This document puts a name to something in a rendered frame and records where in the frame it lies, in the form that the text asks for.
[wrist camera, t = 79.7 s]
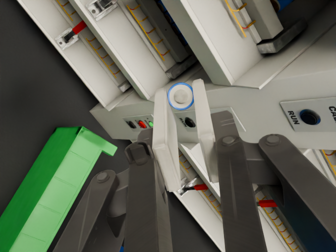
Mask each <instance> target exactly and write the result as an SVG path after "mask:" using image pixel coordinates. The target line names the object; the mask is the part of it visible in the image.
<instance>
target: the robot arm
mask: <svg viewBox="0 0 336 252"><path fill-rule="evenodd" d="M192 89H193V98H194V106H195V115H196V124H197V132H198V139H199V143H200V147H201V151H202V155H203V159H204V163H205V167H206V170H207V174H208V178H209V182H212V184H214V183H219V192H220V202H221V213H222V224H223V235H224V245H225V252H268V250H267V245H266V241H265V237H264V232H263V228H262V224H261V219H260V215H259V210H258V206H257V202H256V197H255V193H254V189H253V184H260V185H264V186H265V188H266V190H267V191H268V193H269V194H270V196H271V197H272V199H273V200H274V202H275V203H276V205H277V206H278V208H279V209H280V211H281V212H282V213H283V215H284V216H285V218H286V219H287V221H288V222H289V224H290V225H291V227H292V228H293V230H294V231H295V233H296V234H297V236H298V237H299V239H300V240H301V242H302V243H303V245H304V246H305V248H306V249H307V251H308V252H336V187H335V186H334V185H333V184H332V183H331V182H330V181H329V180H328V179H327V178H326V177H325V176H324V175H323V174H322V173H321V172H320V171H319V170H318V169H317V168H316V167H315V166H314V165H313V164H312V163H311V162H310V161H309V160H308V159H307V158H306V157H305V156H304V155H303V154H302V152H301V151H300V150H299V149H298V148H297V147H296V146H295V145H294V144H293V143H292V142H291V141H290V140H289V139H288V138H287V137H285V136H284V135H281V134H268V135H265V136H263V137H262V138H261V139H260V140H259V142H258V143H250V142H246V141H244V140H242V139H241V137H240V136H239V133H238V130H237V127H236V124H235V121H234V118H233V115H232V113H230V112H229V111H228V110H224V111H220V112H215V113H211V112H210V108H209V103H208V99H207V94H206V90H205V85H204V81H203V80H201V78H200V79H196V80H193V82H192ZM124 153H125V156H126V158H127V161H128V163H129V168H128V169H126V170H125V171H123V172H120V173H118V174H116V173H115V171H113V170H104V171H101V172H99V173H98V174H96V175H95V176H94V177H93V178H92V180H91V181H90V183H89V185H88V187H87V189H86V191H85V192H84V194H83V196H82V198H81V200H80V202H79V204H78V205H77V207H76V209H75V211H74V213H73V215H72V216H71V218H70V220H69V222H68V224H67V226H66V227H65V229H64V231H63V233H62V235H61V237H60V239H59V240H58V242H57V244H56V246H55V248H54V250H53V251H52V252H120V249H121V246H122V243H123V240H124V247H123V252H173V246H172V236H171V226H170V216H169V206H168V196H167V193H166V190H167V191H169V192H174V191H179V190H180V188H181V177H180V164H179V152H178V139H177V126H176V121H175V118H174V114H173V111H172V107H171V105H170V104H169V101H168V94H167V90H166V89H164V87H163V88H160V89H156V91H155V98H154V117H153V128H148V129H144V130H141V132H140V133H139V134H138V136H137V141H136V142H133V143H131V144H130V145H128V146H127V147H126V148H125V150H124ZM165 187H166V190H165Z"/></svg>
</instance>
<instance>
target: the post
mask: <svg viewBox="0 0 336 252"><path fill-rule="evenodd" d="M198 79H201V80H203V82H204V87H205V92H206V96H207V101H208V105H209V109H215V108H226V107H231V108H232V109H233V111H234V112H235V114H236V116H237V117H238V119H239V120H240V122H241V124H242V125H243V127H244V129H245V130H246V132H238V134H239V136H240V138H241V139H242V140H243V141H245V142H248V143H259V140H260V139H261V138H262V137H264V136H266V135H270V134H280V135H283V136H285V137H286V138H288V139H289V140H290V141H291V142H292V143H293V144H294V145H295V146H296V147H297V148H299V149H319V150H336V132H296V131H295V129H294V127H293V126H292V124H291V122H290V120H289V118H288V117H287V115H286V113H285V111H284V109H283V107H282V106H281V104H280V102H289V101H299V100H310V99H320V98H331V97H336V24H335V25H334V26H333V27H332V28H331V29H329V30H328V31H327V32H326V33H325V34H324V35H322V36H321V37H320V38H319V39H318V40H317V41H316V42H314V43H313V44H312V45H311V46H310V47H309V48H307V49H306V50H305V51H304V52H303V53H302V54H301V55H299V56H298V57H297V58H296V59H295V60H294V61H292V62H291V63H290V64H289V65H288V66H287V67H285V68H284V69H283V70H282V71H281V72H280V73H279V74H277V75H276V76H275V77H274V78H273V79H272V80H270V81H269V82H268V83H267V84H266V85H265V86H263V87H262V88H261V89H253V88H244V87H235V86H226V85H217V84H213V82H212V81H211V79H210V78H209V76H208V74H207V73H206V71H205V70H204V68H202V69H201V70H200V71H198V72H197V73H196V74H195V75H193V76H192V77H191V78H190V79H189V80H187V81H186V82H185V83H186V84H188V85H190V86H191V87H193V86H192V82H194V81H193V80H198ZM154 107H155V103H154V102H151V101H148V100H145V99H143V98H141V97H140V95H139V94H138V93H137V91H136V90H135V91H134V92H133V93H132V94H130V95H129V96H128V97H127V98H125V99H124V100H123V101H121V102H120V103H119V104H118V105H116V106H115V107H114V108H113V109H111V110H110V111H108V110H107V109H105V108H104V107H103V106H102V105H101V104H100V102H99V103H98V104H97V105H96V106H95V107H93V108H92V109H91V110H90V111H89V112H90V113H91V114H92V115H93V116H94V117H95V119H96V120H97V121H98V122H99V123H100V125H101V126H102V127H103V128H104V129H105V131H106V132H107V133H108V134H109V135H110V137H111V138H112V139H121V140H137V138H138V135H139V133H140V131H132V130H131V128H130V127H129V126H128V125H127V123H126V122H125V121H124V120H123V118H122V117H131V116H141V115H153V117H154ZM171 109H172V112H173V115H174V119H175V122H176V132H177V142H180V143H200V142H199V137H198V132H187V130H186V129H185V127H184V126H183V125H182V123H181V122H180V120H179V119H178V118H177V116H176V115H175V113H174V112H183V111H194V110H195V103H193V104H192V106H191V107H189V108H188V109H185V110H177V109H175V108H173V107H172V106H171Z"/></svg>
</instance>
